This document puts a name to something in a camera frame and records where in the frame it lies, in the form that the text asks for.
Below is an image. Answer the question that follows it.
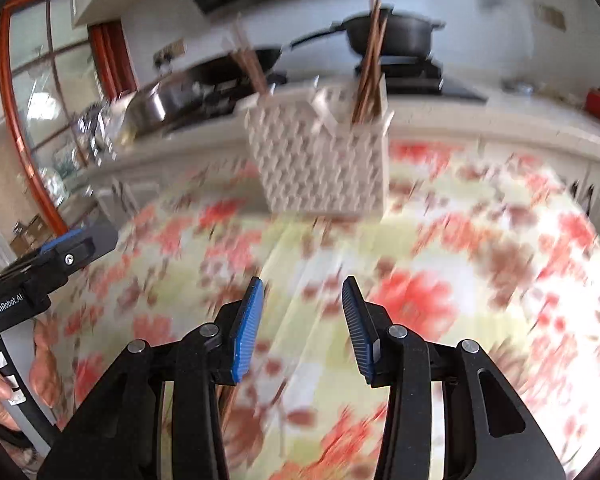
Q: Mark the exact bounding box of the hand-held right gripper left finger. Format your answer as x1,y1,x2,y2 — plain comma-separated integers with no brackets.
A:
37,277,266,480

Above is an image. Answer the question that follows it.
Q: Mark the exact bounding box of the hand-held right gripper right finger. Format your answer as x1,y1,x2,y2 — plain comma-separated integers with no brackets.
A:
342,276,566,480

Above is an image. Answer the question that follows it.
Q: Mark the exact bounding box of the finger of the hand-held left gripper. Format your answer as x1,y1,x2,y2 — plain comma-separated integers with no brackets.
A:
0,255,51,291
40,225,119,281

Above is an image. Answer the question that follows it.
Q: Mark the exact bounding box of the cream plastic lattice basket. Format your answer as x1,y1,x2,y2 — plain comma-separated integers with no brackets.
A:
244,80,394,219

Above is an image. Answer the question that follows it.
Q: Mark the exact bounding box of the group of brown chopsticks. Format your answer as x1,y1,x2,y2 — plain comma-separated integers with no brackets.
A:
230,0,387,126

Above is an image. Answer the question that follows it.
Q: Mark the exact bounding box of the floral tablecloth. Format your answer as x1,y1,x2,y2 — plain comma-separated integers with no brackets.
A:
35,137,600,480

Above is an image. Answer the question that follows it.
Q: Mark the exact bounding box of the crumpled foil bag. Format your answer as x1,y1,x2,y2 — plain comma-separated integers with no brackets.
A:
77,101,137,162

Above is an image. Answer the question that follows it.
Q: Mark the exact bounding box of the red framed window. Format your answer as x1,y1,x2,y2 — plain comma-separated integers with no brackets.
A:
0,0,137,242

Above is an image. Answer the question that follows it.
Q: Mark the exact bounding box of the stainless steel lidded pan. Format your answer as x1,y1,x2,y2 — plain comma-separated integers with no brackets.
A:
124,79,183,132

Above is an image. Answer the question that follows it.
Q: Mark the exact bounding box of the black gas stove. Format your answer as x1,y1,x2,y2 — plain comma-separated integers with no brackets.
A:
170,57,487,128

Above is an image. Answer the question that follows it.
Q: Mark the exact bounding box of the grey item on counter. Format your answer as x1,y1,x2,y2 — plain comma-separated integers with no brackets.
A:
502,77,534,97

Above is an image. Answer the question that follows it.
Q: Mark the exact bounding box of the black cooking pot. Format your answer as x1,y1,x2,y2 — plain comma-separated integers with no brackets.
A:
342,7,446,59

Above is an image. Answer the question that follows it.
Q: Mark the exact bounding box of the wide wall socket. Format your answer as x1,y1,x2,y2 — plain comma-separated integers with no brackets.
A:
152,41,189,69

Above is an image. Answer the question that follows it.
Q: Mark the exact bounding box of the black wok with handle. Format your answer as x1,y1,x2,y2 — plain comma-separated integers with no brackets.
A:
180,29,352,89

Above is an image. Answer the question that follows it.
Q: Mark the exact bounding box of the small wall socket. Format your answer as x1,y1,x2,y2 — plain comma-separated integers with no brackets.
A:
537,4,567,31

